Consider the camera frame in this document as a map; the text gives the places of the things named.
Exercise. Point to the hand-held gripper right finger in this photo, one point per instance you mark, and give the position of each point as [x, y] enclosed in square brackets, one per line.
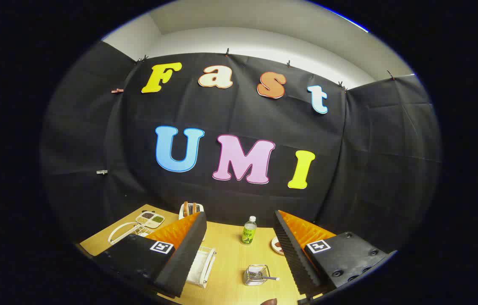
[294, 254]

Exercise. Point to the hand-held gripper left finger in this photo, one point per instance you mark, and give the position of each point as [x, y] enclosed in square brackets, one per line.
[186, 258]

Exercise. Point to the small white plate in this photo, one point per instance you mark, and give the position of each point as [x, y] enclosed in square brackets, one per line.
[274, 249]

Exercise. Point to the white toaster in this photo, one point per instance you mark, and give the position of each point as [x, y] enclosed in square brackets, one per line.
[191, 216]

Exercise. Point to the green label drink bottle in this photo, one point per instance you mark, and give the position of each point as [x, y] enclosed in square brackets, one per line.
[248, 233]

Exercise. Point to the divided seasoning tray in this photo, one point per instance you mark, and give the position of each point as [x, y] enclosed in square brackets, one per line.
[150, 219]

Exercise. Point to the black backdrop cloth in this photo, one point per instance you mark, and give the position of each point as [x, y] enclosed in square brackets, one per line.
[230, 114]

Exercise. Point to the pink clip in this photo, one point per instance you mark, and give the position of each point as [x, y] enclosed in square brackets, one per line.
[117, 90]

